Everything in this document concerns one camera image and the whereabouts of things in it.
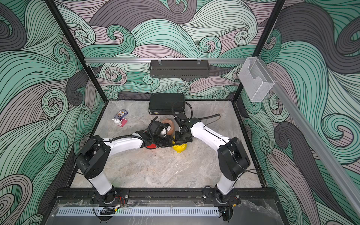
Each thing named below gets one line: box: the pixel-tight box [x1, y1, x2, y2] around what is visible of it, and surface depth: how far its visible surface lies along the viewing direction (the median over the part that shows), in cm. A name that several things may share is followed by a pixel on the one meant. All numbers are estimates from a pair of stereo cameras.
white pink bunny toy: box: [112, 117, 128, 128], surface depth 103 cm
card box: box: [113, 108, 129, 120], surface depth 111 cm
